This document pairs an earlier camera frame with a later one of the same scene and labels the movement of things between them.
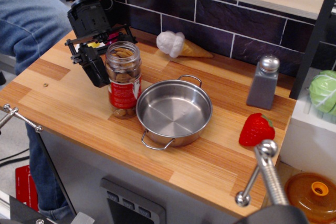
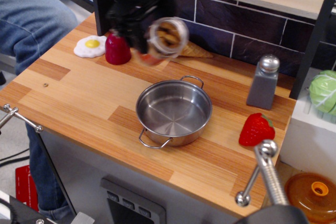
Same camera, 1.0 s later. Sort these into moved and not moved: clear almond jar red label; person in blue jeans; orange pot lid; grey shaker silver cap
Moved: clear almond jar red label
Not moved: orange pot lid; person in blue jeans; grey shaker silver cap
